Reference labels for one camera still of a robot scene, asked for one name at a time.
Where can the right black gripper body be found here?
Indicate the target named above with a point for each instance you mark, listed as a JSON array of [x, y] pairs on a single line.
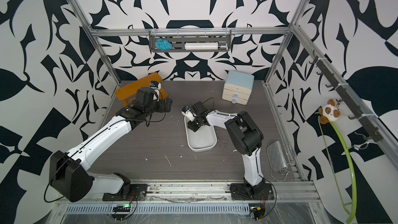
[[193, 122]]

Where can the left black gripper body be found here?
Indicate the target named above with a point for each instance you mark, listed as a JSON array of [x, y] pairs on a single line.
[[158, 107]]

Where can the white plastic storage tray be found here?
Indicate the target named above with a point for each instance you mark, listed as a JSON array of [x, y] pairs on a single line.
[[202, 140]]

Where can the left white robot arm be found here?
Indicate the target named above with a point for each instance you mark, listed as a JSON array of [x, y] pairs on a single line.
[[69, 171]]

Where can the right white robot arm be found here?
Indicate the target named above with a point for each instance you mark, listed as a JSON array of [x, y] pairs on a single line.
[[247, 139]]

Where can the blue cream drawer box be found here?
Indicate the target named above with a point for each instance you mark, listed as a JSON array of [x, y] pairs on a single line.
[[238, 87]]

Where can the orange two-tier shelf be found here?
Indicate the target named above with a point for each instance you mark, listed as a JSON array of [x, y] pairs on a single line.
[[127, 93]]

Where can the teal scrubber ball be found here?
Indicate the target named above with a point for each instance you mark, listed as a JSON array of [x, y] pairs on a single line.
[[162, 44]]

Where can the white roll in rack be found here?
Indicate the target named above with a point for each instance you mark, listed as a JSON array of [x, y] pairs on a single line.
[[205, 46]]

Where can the silver quilted pouch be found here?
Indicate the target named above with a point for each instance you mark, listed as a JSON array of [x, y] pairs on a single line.
[[276, 157]]

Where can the left controller board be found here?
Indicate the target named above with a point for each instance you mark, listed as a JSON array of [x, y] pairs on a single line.
[[122, 208]]

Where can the controller board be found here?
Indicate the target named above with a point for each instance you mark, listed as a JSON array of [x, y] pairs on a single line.
[[257, 212], [122, 208]]

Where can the right controller board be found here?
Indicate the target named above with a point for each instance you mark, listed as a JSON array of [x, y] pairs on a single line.
[[257, 212]]

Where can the plush panda toy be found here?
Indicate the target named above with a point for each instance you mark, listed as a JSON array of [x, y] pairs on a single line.
[[329, 112]]

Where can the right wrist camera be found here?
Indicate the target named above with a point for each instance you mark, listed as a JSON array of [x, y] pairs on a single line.
[[188, 113]]

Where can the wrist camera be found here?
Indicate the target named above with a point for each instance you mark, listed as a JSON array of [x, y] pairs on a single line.
[[155, 85], [188, 113]]

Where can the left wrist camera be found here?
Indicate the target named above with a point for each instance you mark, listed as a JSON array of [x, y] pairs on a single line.
[[155, 85]]

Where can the grey wall rack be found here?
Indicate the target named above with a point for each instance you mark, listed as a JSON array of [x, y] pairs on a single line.
[[179, 38]]

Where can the black hook rail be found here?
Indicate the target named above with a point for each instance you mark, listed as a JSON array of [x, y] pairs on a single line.
[[349, 97]]

